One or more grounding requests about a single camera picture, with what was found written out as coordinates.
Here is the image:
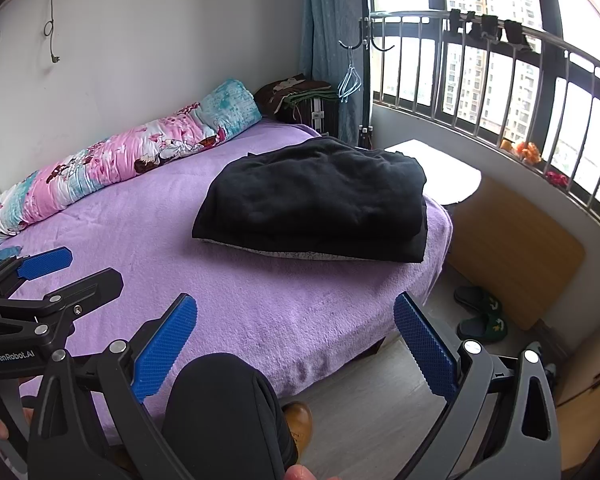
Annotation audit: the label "dark coat rack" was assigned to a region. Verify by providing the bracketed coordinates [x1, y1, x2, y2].
[336, 0, 396, 151]

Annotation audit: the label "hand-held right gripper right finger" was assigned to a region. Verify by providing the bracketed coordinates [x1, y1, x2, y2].
[393, 291, 563, 480]

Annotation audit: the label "metal window railing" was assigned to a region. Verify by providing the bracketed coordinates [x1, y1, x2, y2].
[360, 7, 600, 231]

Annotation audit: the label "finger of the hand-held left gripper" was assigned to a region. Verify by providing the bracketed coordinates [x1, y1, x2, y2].
[0, 267, 125, 326]
[0, 247, 74, 301]

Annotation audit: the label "grey folded garment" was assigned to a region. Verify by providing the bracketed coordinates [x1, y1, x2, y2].
[200, 237, 366, 263]

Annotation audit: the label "black fleece jacket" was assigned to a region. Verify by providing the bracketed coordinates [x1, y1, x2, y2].
[191, 137, 429, 253]

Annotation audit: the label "person's right hand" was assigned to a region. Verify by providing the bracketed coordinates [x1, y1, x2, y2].
[284, 464, 326, 480]

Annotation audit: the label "green folded cloth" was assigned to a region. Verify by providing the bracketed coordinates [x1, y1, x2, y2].
[282, 87, 340, 108]

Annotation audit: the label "purple bed blanket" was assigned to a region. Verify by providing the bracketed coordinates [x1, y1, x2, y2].
[0, 122, 453, 441]

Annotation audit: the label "brown printed cloth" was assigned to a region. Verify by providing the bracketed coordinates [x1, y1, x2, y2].
[254, 74, 331, 116]

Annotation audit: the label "rolled pink floral quilt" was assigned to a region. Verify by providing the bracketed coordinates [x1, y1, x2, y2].
[0, 78, 263, 243]

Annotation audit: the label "wall power cord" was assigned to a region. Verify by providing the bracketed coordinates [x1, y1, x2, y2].
[42, 0, 63, 66]

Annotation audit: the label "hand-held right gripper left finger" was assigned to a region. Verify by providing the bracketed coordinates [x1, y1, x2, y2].
[27, 292, 201, 480]

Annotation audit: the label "person's black pants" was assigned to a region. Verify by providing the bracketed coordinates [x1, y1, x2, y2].
[160, 352, 301, 480]

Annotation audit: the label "light wooden cabinet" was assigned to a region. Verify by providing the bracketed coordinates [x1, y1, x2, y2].
[550, 260, 600, 480]

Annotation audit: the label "dark suitcase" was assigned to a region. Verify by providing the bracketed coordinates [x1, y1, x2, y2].
[285, 95, 341, 138]

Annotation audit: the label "brown leather shoe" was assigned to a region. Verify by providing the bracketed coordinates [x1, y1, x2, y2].
[280, 401, 313, 466]

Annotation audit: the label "dark green slipper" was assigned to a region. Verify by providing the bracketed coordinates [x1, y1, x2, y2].
[453, 285, 502, 313]
[456, 312, 509, 343]

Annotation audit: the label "metal clothes hanger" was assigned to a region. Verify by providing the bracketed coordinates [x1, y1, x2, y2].
[337, 45, 363, 103]

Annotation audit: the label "wooden board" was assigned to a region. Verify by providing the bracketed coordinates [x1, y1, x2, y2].
[447, 177, 587, 332]

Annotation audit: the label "blue curtain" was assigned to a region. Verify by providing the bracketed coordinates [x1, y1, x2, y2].
[300, 0, 373, 148]

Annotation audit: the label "black smooth garment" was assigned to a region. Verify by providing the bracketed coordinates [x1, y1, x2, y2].
[240, 200, 428, 264]

